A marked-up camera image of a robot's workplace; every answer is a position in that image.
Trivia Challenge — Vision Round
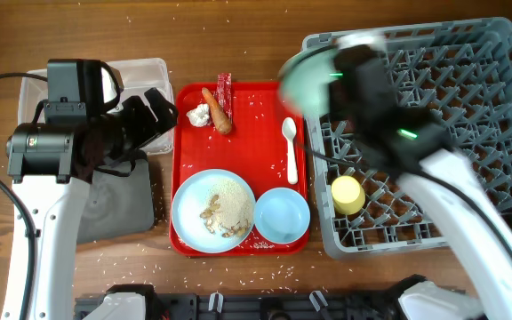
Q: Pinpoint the mint green bowl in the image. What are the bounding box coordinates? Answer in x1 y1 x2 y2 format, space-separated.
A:
278 45 339 117

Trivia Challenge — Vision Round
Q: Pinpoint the black plastic tray bin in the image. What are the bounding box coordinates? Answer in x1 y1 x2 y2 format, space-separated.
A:
77 151 155 244

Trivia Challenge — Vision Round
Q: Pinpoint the red plastic serving tray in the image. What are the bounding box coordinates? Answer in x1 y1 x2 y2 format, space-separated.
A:
168 81 310 258

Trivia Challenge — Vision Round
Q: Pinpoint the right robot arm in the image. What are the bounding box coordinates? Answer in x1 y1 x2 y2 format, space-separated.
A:
330 44 512 319

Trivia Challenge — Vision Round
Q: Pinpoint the orange carrot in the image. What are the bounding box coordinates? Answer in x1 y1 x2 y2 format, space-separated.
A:
202 87 232 135

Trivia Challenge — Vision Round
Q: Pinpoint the crumpled white tissue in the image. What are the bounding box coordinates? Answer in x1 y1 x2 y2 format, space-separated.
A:
186 103 212 127

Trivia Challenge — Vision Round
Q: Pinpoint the peanut shells and rice pile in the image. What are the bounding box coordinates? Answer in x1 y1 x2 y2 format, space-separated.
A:
199 178 253 238

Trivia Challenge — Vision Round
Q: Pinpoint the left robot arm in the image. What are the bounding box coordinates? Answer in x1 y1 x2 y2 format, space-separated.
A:
2 59 179 319

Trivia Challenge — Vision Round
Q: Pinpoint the white plastic spoon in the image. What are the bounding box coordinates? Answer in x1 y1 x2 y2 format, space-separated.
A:
282 117 299 185

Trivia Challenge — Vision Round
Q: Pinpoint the red snack wrapper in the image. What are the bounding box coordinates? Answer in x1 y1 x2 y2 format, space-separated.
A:
216 73 233 121

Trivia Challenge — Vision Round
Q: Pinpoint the clear plastic bin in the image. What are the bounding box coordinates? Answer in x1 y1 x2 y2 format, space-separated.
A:
17 58 174 155

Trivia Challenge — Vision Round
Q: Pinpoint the small light blue saucer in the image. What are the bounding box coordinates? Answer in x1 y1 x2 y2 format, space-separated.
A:
254 188 310 244

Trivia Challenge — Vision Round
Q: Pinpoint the yellow plastic cup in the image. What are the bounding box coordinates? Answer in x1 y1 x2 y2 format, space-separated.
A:
331 175 365 215

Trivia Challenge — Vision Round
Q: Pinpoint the grey dishwasher rack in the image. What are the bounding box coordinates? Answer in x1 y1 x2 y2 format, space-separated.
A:
307 18 512 260

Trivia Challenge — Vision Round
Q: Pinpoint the large light blue plate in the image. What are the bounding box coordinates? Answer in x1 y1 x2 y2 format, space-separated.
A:
172 169 255 254

